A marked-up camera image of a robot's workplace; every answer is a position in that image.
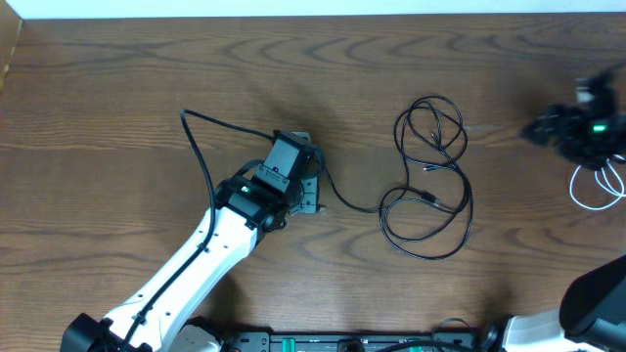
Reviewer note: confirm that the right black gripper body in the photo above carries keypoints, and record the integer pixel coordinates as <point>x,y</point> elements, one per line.
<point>567,131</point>

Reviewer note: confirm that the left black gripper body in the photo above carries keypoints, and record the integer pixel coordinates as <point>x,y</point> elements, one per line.
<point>305,196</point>

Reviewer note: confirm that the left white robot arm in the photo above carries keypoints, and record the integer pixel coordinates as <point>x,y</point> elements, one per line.
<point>252,203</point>

